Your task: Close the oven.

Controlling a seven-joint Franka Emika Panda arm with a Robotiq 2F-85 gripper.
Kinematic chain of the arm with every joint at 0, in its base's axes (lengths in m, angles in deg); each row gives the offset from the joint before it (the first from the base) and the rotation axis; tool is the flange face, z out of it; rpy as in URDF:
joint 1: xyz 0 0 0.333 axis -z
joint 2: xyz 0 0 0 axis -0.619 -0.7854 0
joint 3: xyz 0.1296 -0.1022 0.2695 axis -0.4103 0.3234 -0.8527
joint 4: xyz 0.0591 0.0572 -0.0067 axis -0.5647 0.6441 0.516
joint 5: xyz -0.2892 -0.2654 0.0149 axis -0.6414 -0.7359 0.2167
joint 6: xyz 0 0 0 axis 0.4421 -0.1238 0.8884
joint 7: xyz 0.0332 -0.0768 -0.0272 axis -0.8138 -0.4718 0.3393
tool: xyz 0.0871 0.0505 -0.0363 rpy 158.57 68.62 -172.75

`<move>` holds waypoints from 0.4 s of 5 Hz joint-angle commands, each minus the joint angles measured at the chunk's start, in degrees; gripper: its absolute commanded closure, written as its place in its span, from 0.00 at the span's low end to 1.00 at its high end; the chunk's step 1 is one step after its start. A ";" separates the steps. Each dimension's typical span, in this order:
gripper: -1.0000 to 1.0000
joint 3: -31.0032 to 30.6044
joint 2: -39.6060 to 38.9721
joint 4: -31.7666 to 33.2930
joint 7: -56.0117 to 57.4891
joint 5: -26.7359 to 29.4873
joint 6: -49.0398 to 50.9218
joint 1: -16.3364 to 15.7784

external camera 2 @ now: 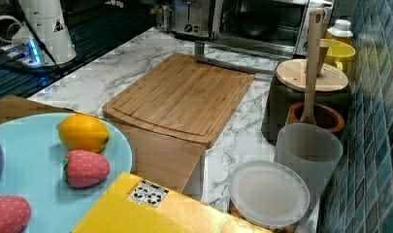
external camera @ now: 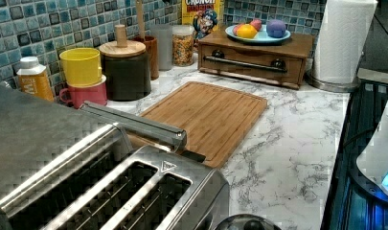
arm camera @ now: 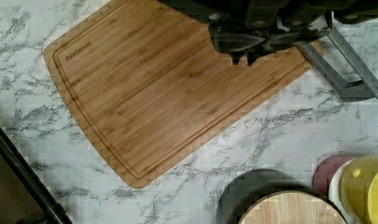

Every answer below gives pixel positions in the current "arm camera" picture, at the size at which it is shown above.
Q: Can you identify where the pink mug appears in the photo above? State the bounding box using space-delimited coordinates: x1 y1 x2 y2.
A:
312 156 353 196

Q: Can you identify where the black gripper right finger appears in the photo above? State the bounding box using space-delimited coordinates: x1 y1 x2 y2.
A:
267 12 332 51

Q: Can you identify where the white cup under yellow cup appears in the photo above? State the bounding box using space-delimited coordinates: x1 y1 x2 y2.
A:
329 159 362 224

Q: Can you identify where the black canister with wooden lid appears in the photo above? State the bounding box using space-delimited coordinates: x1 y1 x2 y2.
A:
217 169 348 224

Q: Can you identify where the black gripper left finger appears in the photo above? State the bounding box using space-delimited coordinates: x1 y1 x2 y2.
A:
208 26 265 53

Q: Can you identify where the bamboo cutting board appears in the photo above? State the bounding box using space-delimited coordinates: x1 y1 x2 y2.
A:
44 0 310 189

